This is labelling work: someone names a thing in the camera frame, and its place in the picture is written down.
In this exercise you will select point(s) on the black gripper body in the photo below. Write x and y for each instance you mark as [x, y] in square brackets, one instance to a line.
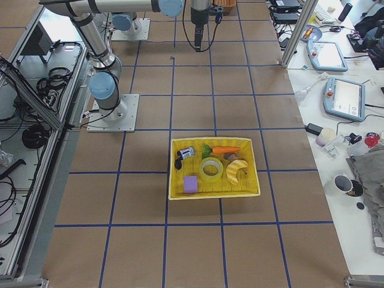
[198, 18]

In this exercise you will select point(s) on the yellow tape roll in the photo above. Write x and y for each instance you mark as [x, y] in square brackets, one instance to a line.
[211, 169]

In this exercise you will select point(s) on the brown wicker basket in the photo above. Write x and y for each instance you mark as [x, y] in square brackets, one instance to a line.
[228, 5]

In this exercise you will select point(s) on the orange toy carrot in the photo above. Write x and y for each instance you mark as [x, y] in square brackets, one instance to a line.
[208, 150]

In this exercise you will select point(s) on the small labelled black bottle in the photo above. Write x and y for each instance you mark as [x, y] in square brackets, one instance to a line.
[182, 155]

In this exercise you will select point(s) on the brass cylinder part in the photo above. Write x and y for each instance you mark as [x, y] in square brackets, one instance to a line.
[308, 32]

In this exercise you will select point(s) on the white light bulb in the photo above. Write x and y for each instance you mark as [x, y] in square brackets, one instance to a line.
[300, 95]

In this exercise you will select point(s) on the brown toy nut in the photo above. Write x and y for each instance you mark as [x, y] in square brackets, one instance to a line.
[230, 157]

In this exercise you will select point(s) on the blue plate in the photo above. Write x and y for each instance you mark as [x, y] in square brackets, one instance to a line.
[316, 35]

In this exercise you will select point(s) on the far teach pendant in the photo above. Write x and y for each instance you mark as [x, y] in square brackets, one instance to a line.
[326, 56]

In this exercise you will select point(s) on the teach pendant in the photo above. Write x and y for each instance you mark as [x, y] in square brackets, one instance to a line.
[326, 56]
[344, 99]

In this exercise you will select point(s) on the yellow toy banana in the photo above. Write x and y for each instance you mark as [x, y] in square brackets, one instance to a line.
[232, 170]

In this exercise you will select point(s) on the purple block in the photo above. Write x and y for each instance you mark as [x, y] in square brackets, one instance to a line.
[190, 184]

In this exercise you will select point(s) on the black power adapter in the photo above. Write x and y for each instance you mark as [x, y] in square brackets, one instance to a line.
[313, 129]

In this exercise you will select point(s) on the yellow plastic basket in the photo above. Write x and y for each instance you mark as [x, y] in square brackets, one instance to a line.
[248, 179]

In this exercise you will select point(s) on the near teach pendant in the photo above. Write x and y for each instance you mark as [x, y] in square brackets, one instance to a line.
[344, 99]

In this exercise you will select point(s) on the lavender white cup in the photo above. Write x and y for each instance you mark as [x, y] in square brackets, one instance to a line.
[326, 135]

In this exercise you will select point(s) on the white mug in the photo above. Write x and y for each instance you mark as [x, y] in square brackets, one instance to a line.
[343, 184]

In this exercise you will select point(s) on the grey cloth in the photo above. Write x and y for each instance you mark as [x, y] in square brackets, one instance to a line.
[368, 171]

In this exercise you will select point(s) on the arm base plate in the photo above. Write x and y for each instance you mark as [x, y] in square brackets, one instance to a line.
[127, 29]
[123, 118]

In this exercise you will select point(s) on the aluminium frame post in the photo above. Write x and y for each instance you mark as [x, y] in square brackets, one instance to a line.
[306, 14]

